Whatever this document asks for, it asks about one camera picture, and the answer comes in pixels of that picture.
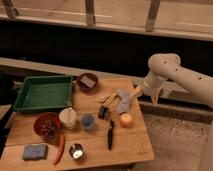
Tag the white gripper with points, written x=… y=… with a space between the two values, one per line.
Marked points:
x=151 y=87

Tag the blue sponge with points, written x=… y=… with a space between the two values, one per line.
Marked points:
x=35 y=152

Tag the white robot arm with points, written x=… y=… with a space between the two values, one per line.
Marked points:
x=164 y=66

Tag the grey sponge in bowl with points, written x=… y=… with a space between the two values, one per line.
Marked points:
x=87 y=81

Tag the grey cloth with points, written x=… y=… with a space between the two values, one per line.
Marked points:
x=125 y=98

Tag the orange apple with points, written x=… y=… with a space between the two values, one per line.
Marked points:
x=126 y=120

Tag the wooden spatula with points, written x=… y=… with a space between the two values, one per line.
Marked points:
x=109 y=101

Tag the wooden spoon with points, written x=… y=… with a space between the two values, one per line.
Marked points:
x=103 y=98

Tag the black brush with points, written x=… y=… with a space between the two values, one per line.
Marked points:
x=103 y=113

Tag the brown bowl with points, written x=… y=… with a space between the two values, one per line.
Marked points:
x=82 y=86

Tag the blue small cup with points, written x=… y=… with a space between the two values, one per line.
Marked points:
x=88 y=122

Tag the white cup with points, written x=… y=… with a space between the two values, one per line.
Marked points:
x=68 y=117

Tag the small metal cup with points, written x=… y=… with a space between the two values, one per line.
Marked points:
x=76 y=151

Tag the red chili pepper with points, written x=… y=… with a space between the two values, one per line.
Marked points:
x=61 y=146

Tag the red bowl with beans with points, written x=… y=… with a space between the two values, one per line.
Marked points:
x=47 y=125

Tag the green plastic tray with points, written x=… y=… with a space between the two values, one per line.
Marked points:
x=44 y=93

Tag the black handled knife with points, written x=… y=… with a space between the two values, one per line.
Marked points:
x=110 y=134

